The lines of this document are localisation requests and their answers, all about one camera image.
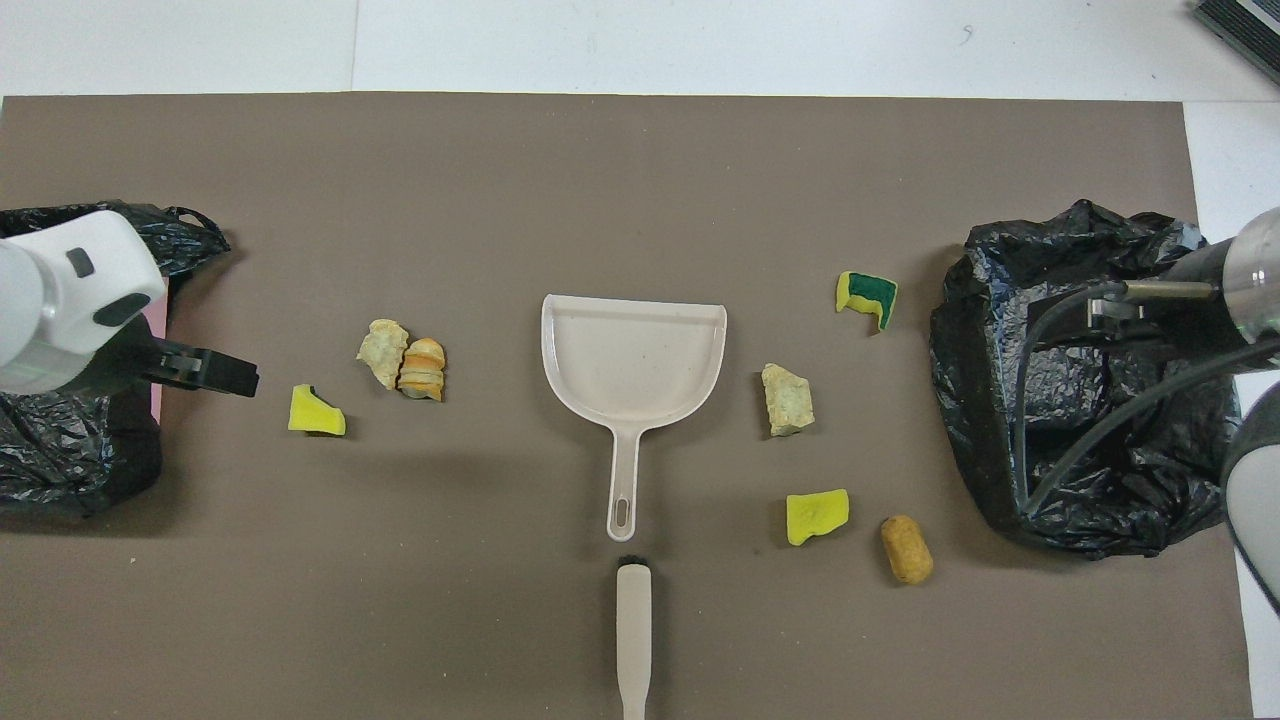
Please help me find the small yellow sponge piece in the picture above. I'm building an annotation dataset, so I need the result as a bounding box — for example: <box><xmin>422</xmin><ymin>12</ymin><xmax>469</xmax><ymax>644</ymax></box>
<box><xmin>288</xmin><ymin>384</ymin><xmax>347</xmax><ymax>437</ymax></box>

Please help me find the pink bin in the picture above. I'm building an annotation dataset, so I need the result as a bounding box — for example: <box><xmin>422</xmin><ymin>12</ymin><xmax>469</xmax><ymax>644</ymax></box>
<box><xmin>140</xmin><ymin>300</ymin><xmax>167</xmax><ymax>428</ymax></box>

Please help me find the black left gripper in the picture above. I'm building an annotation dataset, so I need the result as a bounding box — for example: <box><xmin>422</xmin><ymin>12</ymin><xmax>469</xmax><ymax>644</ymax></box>
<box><xmin>68</xmin><ymin>320</ymin><xmax>261</xmax><ymax>399</ymax></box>

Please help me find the crumpled black trash bag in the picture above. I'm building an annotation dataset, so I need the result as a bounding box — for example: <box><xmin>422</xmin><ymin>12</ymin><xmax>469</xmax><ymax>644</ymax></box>
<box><xmin>0</xmin><ymin>200</ymin><xmax>231</xmax><ymax>521</ymax></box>

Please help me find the pale bread chunk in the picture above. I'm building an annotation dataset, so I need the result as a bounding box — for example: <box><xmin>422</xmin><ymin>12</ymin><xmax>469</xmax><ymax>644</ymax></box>
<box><xmin>761</xmin><ymin>362</ymin><xmax>816</xmax><ymax>438</ymax></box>
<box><xmin>356</xmin><ymin>318</ymin><xmax>411</xmax><ymax>392</ymax></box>

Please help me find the yellow and green sponge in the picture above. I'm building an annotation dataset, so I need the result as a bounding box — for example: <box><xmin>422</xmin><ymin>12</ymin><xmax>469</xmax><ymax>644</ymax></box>
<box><xmin>836</xmin><ymin>270</ymin><xmax>899</xmax><ymax>334</ymax></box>

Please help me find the orange toy croissant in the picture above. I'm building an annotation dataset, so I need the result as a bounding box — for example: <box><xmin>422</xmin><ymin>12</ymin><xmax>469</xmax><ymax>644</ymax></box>
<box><xmin>398</xmin><ymin>337</ymin><xmax>448</xmax><ymax>403</ymax></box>

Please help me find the open black trash bag bin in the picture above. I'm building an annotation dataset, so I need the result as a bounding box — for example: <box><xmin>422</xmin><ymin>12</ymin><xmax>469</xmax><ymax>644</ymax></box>
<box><xmin>929</xmin><ymin>198</ymin><xmax>1247</xmax><ymax>559</ymax></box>

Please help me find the beige hand brush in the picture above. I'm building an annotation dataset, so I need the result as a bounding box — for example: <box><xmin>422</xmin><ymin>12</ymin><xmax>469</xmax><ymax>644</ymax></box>
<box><xmin>615</xmin><ymin>553</ymin><xmax>654</xmax><ymax>720</ymax></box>

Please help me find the brown bread roll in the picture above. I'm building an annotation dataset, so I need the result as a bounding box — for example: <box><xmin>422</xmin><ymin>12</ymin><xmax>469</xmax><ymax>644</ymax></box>
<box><xmin>880</xmin><ymin>514</ymin><xmax>935</xmax><ymax>586</ymax></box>

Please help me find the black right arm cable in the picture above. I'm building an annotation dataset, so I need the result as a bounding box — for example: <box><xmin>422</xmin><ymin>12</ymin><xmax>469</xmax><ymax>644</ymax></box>
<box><xmin>1012</xmin><ymin>280</ymin><xmax>1280</xmax><ymax>516</ymax></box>

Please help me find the brown table mat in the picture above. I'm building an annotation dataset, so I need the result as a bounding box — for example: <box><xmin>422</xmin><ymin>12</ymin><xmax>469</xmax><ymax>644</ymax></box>
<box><xmin>0</xmin><ymin>92</ymin><xmax>1256</xmax><ymax>720</ymax></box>

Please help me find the dark ribbed device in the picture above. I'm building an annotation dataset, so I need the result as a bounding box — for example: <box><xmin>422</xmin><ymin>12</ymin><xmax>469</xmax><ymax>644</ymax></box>
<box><xmin>1192</xmin><ymin>0</ymin><xmax>1280</xmax><ymax>58</ymax></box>

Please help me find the beige plastic dustpan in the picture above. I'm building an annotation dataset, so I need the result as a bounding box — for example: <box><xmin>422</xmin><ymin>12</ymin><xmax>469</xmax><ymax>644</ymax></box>
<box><xmin>540</xmin><ymin>293</ymin><xmax>729</xmax><ymax>543</ymax></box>

